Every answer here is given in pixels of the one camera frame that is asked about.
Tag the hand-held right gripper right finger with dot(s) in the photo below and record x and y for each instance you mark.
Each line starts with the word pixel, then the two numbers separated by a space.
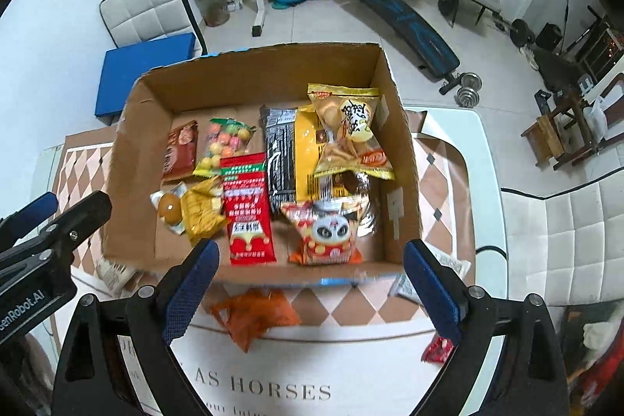
pixel 434 289

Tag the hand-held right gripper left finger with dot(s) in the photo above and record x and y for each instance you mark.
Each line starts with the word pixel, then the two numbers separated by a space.
pixel 192 289

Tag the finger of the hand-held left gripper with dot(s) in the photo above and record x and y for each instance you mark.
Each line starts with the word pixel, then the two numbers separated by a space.
pixel 29 210
pixel 90 211

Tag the printed cardboard box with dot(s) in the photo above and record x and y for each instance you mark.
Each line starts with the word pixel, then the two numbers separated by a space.
pixel 141 162

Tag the small yellow snack packet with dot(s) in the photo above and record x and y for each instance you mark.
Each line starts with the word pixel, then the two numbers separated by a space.
pixel 202 211

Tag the long red snack packet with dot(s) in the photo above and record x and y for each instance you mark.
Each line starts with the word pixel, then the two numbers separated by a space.
pixel 248 211

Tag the brown snack packet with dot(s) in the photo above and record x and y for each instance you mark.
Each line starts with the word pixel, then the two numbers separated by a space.
pixel 180 150

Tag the panda print snack packet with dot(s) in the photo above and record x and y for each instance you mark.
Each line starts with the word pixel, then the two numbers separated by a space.
pixel 326 235

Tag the colourful candy ball bag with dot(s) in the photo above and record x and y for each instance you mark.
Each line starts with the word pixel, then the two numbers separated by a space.
pixel 224 148

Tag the black snack packet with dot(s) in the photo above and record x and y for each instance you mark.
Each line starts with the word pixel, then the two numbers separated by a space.
pixel 280 162

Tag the large yellow snack packet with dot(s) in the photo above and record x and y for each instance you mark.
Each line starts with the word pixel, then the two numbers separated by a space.
pixel 307 153

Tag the yellow round cracker bag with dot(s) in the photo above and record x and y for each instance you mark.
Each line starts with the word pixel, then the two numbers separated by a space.
pixel 351 128

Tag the white snack packet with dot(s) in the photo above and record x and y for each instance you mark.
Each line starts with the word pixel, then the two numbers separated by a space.
pixel 453 264
pixel 402 288

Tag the small red snack packet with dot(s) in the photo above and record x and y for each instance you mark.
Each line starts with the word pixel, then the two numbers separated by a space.
pixel 436 350

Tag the orange snack packet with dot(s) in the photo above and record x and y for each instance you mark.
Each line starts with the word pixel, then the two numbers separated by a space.
pixel 256 313

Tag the diamond pattern tablecloth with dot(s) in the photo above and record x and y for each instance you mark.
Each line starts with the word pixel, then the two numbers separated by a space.
pixel 292 367

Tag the white quilted chair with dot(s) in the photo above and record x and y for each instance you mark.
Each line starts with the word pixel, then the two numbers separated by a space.
pixel 565 240

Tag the blue folded mat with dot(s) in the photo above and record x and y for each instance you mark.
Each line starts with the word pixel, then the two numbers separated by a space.
pixel 146 70

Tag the small wooden stool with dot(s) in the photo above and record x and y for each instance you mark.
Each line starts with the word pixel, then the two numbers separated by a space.
pixel 543 138

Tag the chrome dumbbell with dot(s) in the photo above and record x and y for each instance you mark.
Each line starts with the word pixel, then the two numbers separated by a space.
pixel 468 87

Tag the white plastic bag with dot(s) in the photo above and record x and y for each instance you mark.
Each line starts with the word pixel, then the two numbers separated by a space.
pixel 600 121

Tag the glass jar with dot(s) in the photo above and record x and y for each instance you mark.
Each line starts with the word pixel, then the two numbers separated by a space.
pixel 216 6

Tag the black sit-up bench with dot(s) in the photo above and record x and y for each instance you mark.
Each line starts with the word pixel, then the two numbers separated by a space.
pixel 414 31

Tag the short barbell black plates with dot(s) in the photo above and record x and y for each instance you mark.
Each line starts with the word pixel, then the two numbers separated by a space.
pixel 519 32

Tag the black speaker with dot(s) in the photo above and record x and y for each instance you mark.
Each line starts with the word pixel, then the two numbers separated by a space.
pixel 548 38

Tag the black metal rack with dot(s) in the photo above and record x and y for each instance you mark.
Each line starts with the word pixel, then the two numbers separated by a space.
pixel 597 45

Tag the white padded chair black frame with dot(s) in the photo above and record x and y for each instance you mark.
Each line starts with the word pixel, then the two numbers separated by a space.
pixel 141 11

